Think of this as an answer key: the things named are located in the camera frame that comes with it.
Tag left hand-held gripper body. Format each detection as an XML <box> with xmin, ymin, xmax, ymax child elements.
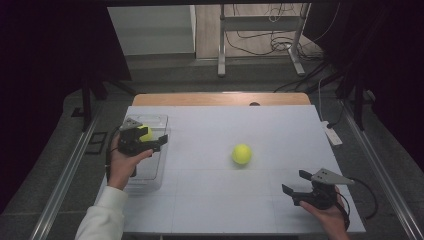
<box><xmin>117</xmin><ymin>117</ymin><xmax>162</xmax><ymax>157</ymax></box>

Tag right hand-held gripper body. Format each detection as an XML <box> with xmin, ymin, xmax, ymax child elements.
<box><xmin>292</xmin><ymin>168</ymin><xmax>356</xmax><ymax>211</ymax></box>

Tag yellow tennis ball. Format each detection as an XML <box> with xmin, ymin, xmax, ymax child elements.
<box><xmin>138</xmin><ymin>124</ymin><xmax>154</xmax><ymax>143</ymax></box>
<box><xmin>231</xmin><ymin>143</ymin><xmax>253</xmax><ymax>166</ymax></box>

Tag clear plastic container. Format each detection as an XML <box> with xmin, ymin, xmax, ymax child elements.
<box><xmin>123</xmin><ymin>113</ymin><xmax>172</xmax><ymax>195</ymax></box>

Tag person's right hand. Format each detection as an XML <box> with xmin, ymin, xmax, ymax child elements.
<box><xmin>298</xmin><ymin>193</ymin><xmax>350</xmax><ymax>235</ymax></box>

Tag person's left hand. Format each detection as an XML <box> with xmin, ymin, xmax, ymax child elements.
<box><xmin>107</xmin><ymin>133</ymin><xmax>154</xmax><ymax>192</ymax></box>

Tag white power strip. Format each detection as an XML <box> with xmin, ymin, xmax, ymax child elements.
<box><xmin>321</xmin><ymin>120</ymin><xmax>344</xmax><ymax>147</ymax></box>

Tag white foam board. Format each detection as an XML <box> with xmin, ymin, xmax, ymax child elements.
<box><xmin>94</xmin><ymin>105</ymin><xmax>367</xmax><ymax>234</ymax></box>

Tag black metal stand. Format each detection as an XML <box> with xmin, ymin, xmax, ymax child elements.
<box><xmin>70</xmin><ymin>77</ymin><xmax>138</xmax><ymax>132</ymax></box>
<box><xmin>334</xmin><ymin>75</ymin><xmax>376</xmax><ymax>132</ymax></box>

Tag white cabinet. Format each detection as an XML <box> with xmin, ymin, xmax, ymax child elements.
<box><xmin>107</xmin><ymin>4</ymin><xmax>197</xmax><ymax>56</ymax></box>

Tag dark curtain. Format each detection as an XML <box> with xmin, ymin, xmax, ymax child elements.
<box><xmin>303</xmin><ymin>0</ymin><xmax>424</xmax><ymax>174</ymax></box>
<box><xmin>0</xmin><ymin>0</ymin><xmax>133</xmax><ymax>214</ymax></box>

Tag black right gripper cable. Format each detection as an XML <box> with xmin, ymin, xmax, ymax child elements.
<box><xmin>336</xmin><ymin>177</ymin><xmax>380</xmax><ymax>231</ymax></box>

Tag aluminium floor rail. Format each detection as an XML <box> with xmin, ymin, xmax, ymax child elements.
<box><xmin>29</xmin><ymin>109</ymin><xmax>102</xmax><ymax>240</ymax></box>
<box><xmin>339</xmin><ymin>99</ymin><xmax>424</xmax><ymax>240</ymax></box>

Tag white metal desk frame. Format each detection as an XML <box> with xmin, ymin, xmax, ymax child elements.
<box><xmin>217</xmin><ymin>3</ymin><xmax>311</xmax><ymax>78</ymax></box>

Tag tangled black floor cables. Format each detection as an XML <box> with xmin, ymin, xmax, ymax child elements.
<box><xmin>224</xmin><ymin>3</ymin><xmax>338</xmax><ymax>94</ymax></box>

